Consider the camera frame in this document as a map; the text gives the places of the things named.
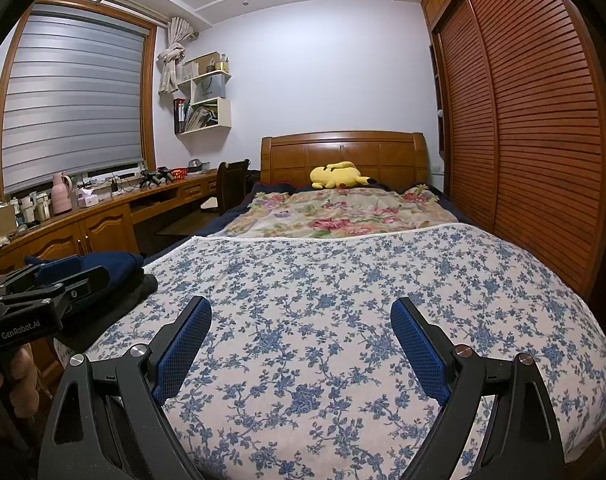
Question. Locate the white bottles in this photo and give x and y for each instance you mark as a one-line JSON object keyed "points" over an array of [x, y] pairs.
{"points": [[38, 207]]}

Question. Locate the grey paper bag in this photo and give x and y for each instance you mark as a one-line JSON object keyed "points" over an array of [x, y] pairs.
{"points": [[209, 90]]}

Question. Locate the grey window blind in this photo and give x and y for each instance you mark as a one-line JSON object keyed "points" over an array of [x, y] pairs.
{"points": [[73, 95]]}

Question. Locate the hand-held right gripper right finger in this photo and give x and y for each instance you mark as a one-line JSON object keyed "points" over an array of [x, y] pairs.
{"points": [[418, 355]]}

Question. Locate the blue floral bed sheet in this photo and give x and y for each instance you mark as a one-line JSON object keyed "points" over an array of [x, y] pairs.
{"points": [[333, 285]]}

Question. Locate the black folded clothes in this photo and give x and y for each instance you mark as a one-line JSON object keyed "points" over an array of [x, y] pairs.
{"points": [[123, 305]]}

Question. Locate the person's left hand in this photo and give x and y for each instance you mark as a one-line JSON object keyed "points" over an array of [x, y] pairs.
{"points": [[23, 375]]}

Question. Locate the cardboard box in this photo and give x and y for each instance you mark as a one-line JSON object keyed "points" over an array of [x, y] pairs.
{"points": [[3, 222]]}

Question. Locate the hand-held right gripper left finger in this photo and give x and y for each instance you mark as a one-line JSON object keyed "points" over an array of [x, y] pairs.
{"points": [[180, 355]]}

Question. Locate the pink flower blanket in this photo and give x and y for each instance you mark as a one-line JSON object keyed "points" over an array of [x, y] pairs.
{"points": [[333, 210]]}

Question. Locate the red plastic basket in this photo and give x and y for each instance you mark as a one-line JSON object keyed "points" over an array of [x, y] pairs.
{"points": [[179, 174]]}

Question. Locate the navy blue blazer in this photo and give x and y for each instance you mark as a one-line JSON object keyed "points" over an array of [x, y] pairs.
{"points": [[118, 265]]}

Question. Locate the long wooden desk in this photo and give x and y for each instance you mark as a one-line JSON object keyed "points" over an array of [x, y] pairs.
{"points": [[98, 225]]}

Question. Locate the pink thermos jug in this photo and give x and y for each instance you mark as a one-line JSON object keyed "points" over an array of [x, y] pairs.
{"points": [[62, 197]]}

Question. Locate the beige tied curtain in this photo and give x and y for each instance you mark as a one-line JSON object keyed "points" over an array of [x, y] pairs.
{"points": [[169, 62]]}

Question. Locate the white wall shelf unit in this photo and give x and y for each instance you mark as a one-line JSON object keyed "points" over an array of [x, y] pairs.
{"points": [[225, 115]]}

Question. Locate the row of books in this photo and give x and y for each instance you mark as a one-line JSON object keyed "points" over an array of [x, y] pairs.
{"points": [[198, 117]]}

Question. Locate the dark wooden chair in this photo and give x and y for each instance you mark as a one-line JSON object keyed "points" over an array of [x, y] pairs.
{"points": [[233, 182]]}

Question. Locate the yellow plush toy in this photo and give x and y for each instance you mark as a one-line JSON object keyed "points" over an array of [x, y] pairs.
{"points": [[338, 176]]}

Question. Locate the wooden window frame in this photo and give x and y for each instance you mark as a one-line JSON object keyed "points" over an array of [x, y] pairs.
{"points": [[150, 85]]}

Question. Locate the silver pot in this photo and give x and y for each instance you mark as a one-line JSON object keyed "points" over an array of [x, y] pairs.
{"points": [[198, 165]]}

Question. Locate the black tools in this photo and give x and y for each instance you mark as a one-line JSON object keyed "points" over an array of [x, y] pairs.
{"points": [[153, 178]]}

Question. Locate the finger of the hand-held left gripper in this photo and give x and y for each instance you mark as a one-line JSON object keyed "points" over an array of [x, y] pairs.
{"points": [[58, 267], [83, 287]]}

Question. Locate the pink tissue box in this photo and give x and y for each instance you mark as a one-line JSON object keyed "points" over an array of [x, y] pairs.
{"points": [[88, 199]]}

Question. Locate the wooden bed headboard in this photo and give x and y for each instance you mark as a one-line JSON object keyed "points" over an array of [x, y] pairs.
{"points": [[293, 157]]}

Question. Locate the wooden louvred wardrobe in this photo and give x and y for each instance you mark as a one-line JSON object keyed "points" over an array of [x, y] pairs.
{"points": [[523, 110]]}

